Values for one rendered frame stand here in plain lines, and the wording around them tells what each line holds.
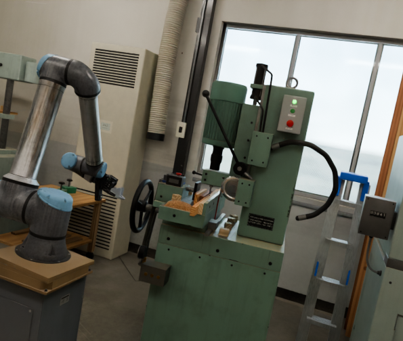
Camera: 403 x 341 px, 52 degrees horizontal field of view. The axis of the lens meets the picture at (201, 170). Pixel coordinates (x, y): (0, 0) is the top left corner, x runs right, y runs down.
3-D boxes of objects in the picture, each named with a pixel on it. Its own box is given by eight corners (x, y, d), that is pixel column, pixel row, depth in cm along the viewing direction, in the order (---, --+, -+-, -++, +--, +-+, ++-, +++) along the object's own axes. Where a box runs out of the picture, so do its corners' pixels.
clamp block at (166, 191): (163, 195, 221) (166, 179, 220) (187, 201, 219) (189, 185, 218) (154, 199, 207) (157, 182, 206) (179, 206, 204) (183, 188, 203)
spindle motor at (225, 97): (205, 142, 215) (216, 83, 211) (238, 149, 212) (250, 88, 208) (198, 143, 198) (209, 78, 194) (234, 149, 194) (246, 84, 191)
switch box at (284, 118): (277, 130, 187) (284, 95, 186) (299, 134, 185) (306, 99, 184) (276, 130, 181) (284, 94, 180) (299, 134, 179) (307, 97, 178)
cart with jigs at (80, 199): (43, 241, 367) (53, 171, 360) (96, 259, 348) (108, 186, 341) (-20, 259, 306) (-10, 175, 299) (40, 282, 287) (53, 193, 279)
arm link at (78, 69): (103, 61, 181) (110, 170, 228) (76, 54, 182) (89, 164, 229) (91, 74, 172) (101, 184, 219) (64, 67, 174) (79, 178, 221)
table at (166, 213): (174, 195, 244) (175, 185, 243) (223, 206, 238) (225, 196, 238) (137, 213, 185) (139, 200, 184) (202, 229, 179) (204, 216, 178)
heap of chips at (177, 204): (168, 202, 192) (169, 197, 191) (194, 208, 189) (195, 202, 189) (163, 206, 183) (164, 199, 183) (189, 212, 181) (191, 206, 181)
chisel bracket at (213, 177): (202, 184, 211) (205, 168, 210) (229, 189, 209) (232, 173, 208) (199, 185, 204) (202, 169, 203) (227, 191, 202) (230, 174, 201)
